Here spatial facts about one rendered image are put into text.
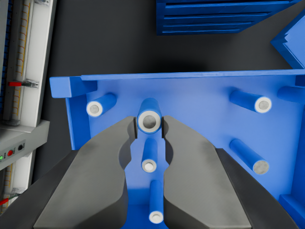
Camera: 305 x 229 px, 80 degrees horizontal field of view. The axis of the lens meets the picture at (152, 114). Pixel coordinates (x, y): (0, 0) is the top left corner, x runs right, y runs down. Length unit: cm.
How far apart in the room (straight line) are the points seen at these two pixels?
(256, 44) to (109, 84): 66
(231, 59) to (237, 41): 7
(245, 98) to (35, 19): 67
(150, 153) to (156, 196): 7
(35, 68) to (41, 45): 8
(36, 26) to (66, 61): 15
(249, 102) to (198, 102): 7
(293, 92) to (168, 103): 15
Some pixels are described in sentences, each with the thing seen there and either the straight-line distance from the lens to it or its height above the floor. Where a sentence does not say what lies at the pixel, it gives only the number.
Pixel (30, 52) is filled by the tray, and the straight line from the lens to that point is 76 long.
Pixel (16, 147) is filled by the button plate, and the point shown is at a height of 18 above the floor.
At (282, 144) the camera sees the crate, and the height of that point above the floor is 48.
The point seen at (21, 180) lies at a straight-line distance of 92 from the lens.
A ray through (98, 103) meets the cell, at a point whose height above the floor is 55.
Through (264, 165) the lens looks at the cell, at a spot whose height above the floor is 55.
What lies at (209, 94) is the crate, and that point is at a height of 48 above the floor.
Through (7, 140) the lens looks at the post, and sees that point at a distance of 70.
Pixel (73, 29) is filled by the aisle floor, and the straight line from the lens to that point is 81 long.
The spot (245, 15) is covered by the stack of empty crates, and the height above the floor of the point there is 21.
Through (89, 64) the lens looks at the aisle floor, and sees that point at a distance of 78.
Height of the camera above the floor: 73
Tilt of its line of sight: 78 degrees down
